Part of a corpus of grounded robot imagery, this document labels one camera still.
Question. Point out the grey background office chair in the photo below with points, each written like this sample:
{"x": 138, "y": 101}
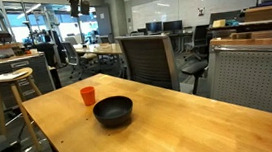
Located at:
{"x": 79, "y": 61}

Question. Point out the orange plastic cup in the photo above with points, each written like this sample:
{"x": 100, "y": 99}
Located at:
{"x": 88, "y": 95}

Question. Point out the grey drawer cabinet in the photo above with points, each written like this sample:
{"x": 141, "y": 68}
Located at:
{"x": 40, "y": 76}

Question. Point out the black hanging camera rig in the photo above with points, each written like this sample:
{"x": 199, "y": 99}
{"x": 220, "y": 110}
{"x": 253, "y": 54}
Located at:
{"x": 79, "y": 7}

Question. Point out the black bowl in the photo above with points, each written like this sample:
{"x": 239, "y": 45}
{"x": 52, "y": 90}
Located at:
{"x": 113, "y": 111}

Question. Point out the round wooden stool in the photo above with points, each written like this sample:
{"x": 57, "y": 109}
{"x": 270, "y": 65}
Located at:
{"x": 11, "y": 87}

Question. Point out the light wooden background table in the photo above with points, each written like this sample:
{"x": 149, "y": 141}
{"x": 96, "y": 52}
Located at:
{"x": 104, "y": 49}

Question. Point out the black office chair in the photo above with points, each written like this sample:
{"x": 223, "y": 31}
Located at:
{"x": 199, "y": 65}

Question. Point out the computer monitor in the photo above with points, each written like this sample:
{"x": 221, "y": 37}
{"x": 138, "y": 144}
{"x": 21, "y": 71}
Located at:
{"x": 154, "y": 27}
{"x": 172, "y": 26}

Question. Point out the right computer monitor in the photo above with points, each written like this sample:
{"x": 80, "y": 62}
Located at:
{"x": 172, "y": 26}

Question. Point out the grey mesh office chair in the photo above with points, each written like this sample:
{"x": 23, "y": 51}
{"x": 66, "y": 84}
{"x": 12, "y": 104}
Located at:
{"x": 150, "y": 60}

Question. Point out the perforated grey metal cabinet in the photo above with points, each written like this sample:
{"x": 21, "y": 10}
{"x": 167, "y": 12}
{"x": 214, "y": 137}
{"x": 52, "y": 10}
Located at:
{"x": 240, "y": 72}

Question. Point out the left computer monitor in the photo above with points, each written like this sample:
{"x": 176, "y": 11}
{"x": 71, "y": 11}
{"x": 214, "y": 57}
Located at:
{"x": 154, "y": 27}

